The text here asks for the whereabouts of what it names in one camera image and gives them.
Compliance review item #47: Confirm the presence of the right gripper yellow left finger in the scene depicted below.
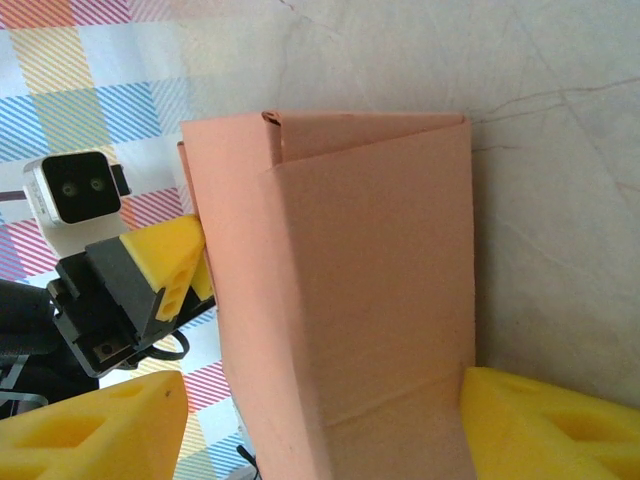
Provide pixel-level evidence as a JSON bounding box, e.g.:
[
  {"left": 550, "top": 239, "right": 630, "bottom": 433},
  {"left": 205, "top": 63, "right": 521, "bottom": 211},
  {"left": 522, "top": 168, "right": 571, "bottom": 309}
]
[{"left": 0, "top": 370, "right": 189, "bottom": 480}]

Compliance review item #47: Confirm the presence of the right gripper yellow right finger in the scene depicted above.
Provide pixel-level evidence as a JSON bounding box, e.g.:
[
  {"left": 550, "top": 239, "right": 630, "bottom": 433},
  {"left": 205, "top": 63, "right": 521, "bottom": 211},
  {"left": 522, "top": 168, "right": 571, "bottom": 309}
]
[{"left": 458, "top": 366, "right": 640, "bottom": 480}]

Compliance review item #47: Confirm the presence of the orange paper box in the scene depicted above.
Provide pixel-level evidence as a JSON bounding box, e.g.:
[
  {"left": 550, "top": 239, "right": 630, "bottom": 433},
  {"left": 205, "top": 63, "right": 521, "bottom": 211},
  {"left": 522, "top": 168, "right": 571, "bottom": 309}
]
[{"left": 177, "top": 110, "right": 476, "bottom": 480}]

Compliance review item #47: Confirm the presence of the thin black left gripper wire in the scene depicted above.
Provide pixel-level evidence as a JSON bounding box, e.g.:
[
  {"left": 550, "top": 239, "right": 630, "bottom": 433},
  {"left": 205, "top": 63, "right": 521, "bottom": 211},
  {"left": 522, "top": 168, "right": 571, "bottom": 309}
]
[{"left": 144, "top": 333, "right": 192, "bottom": 362}]

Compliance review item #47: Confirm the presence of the thin black gripper wire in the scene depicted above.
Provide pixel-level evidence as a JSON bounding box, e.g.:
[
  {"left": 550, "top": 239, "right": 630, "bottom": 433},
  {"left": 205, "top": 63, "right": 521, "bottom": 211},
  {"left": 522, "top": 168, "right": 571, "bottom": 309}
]
[
  {"left": 144, "top": 333, "right": 192, "bottom": 362},
  {"left": 234, "top": 443, "right": 262, "bottom": 480}
]

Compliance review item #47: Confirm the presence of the thin black right gripper wire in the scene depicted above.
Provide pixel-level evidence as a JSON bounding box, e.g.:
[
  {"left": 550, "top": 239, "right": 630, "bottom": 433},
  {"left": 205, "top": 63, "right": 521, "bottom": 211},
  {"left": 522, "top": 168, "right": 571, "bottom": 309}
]
[{"left": 234, "top": 443, "right": 262, "bottom": 480}]

